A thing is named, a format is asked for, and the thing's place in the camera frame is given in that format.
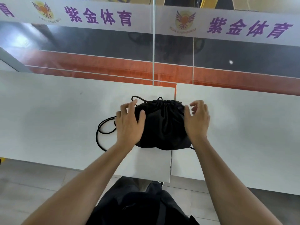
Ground glass wall panel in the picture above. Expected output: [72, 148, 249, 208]
[0, 0, 154, 86]
[153, 0, 300, 96]

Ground person's black trousers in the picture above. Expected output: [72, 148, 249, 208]
[86, 176, 200, 225]

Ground black bag cord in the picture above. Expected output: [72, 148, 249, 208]
[95, 116, 117, 152]

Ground black drawstring bag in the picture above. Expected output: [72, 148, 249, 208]
[131, 96, 193, 151]

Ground person's right hand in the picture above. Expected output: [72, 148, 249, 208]
[184, 100, 211, 142]

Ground person's right forearm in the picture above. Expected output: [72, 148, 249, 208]
[193, 136, 283, 225]

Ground white banner with purple print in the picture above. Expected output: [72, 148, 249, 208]
[0, 0, 154, 34]
[155, 5, 300, 47]

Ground person's left hand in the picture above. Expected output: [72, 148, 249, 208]
[116, 100, 146, 148]

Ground person's left forearm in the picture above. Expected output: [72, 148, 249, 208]
[22, 140, 134, 225]

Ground yellow object behind glass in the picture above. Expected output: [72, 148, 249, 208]
[200, 0, 219, 9]

